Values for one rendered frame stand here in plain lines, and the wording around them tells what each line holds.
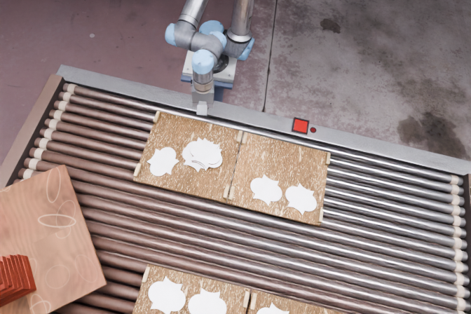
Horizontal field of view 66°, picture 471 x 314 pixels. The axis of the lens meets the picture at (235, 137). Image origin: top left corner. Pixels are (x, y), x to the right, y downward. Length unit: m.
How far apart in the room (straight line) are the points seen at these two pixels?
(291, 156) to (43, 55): 2.28
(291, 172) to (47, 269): 1.03
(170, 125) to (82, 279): 0.72
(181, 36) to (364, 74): 2.18
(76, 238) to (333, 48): 2.60
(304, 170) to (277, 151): 0.15
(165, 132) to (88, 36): 1.80
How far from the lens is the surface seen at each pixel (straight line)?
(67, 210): 1.54
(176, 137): 1.68
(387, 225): 1.76
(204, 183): 1.59
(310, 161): 1.70
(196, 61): 1.27
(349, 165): 1.78
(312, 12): 3.58
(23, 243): 1.56
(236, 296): 1.52
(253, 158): 1.65
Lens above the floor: 2.45
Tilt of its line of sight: 64 degrees down
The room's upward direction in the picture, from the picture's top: 12 degrees clockwise
